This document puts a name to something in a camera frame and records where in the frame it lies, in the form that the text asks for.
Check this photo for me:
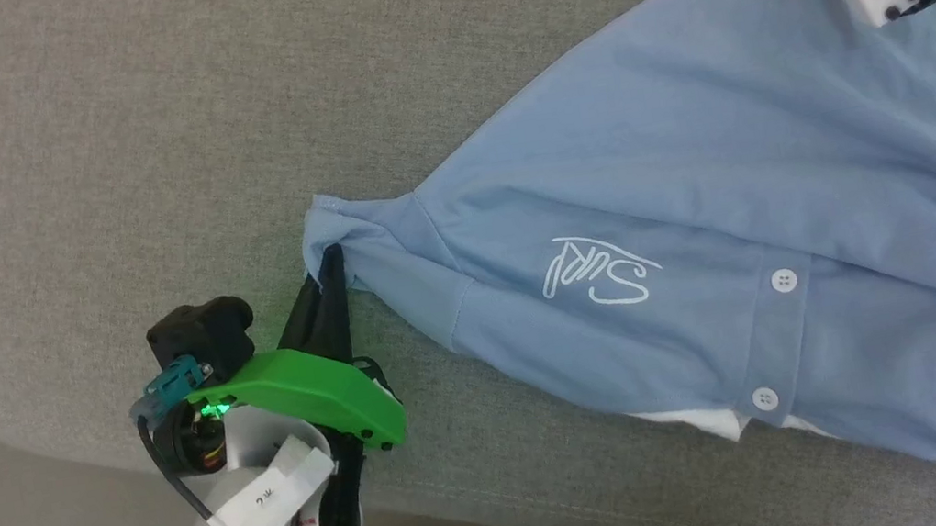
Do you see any blue polo shirt white collar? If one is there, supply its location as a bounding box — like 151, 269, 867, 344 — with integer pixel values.
264, 0, 936, 526

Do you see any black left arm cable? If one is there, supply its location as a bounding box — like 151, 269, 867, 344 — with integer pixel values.
136, 389, 328, 526

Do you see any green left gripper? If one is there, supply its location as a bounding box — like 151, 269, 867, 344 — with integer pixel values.
166, 236, 412, 477

